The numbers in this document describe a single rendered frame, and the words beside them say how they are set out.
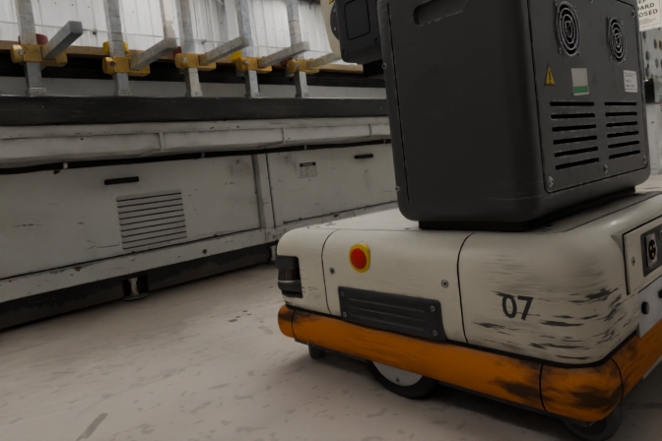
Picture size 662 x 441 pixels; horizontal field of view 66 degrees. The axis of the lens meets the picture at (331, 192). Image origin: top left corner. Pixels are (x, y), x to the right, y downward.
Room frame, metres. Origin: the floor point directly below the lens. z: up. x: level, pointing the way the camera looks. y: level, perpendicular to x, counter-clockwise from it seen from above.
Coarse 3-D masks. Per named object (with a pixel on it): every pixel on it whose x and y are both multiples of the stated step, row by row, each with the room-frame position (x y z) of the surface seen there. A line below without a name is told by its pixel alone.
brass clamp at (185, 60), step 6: (180, 54) 1.78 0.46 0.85; (186, 54) 1.79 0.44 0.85; (192, 54) 1.80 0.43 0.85; (198, 54) 1.82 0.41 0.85; (174, 60) 1.81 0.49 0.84; (180, 60) 1.77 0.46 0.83; (186, 60) 1.78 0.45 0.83; (192, 60) 1.80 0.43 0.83; (198, 60) 1.82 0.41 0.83; (180, 66) 1.78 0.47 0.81; (186, 66) 1.79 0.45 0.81; (192, 66) 1.80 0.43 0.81; (198, 66) 1.81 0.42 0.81; (204, 66) 1.83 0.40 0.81; (210, 66) 1.85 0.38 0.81
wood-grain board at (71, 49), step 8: (0, 40) 1.57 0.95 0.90; (8, 40) 1.59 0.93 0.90; (0, 48) 1.57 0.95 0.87; (8, 48) 1.58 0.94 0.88; (72, 48) 1.71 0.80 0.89; (80, 48) 1.72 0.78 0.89; (88, 48) 1.74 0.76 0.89; (96, 48) 1.76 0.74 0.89; (72, 56) 1.74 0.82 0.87; (80, 56) 1.76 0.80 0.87; (88, 56) 1.77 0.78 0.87; (96, 56) 1.78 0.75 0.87; (104, 56) 1.79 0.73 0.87; (128, 56) 1.83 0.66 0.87; (168, 56) 1.93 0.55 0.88; (216, 64) 2.11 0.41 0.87; (224, 64) 2.12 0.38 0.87; (232, 64) 2.14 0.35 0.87; (328, 64) 2.48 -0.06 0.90; (336, 64) 2.51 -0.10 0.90; (344, 72) 2.61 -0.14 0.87; (352, 72) 2.63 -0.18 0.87; (360, 72) 2.66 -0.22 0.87
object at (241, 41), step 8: (232, 40) 1.65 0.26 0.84; (240, 40) 1.62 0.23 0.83; (248, 40) 1.63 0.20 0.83; (216, 48) 1.73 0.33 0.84; (224, 48) 1.69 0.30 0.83; (232, 48) 1.65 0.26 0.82; (240, 48) 1.66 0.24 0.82; (200, 56) 1.81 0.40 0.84; (208, 56) 1.77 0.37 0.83; (216, 56) 1.73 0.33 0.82; (224, 56) 1.74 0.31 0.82; (200, 64) 1.82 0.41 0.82
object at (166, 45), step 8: (168, 40) 1.45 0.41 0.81; (152, 48) 1.52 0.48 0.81; (160, 48) 1.48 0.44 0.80; (168, 48) 1.45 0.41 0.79; (176, 48) 1.46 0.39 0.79; (136, 56) 1.61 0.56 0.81; (144, 56) 1.56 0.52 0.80; (152, 56) 1.52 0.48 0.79; (160, 56) 1.53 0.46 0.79; (136, 64) 1.61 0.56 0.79; (144, 64) 1.61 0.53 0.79
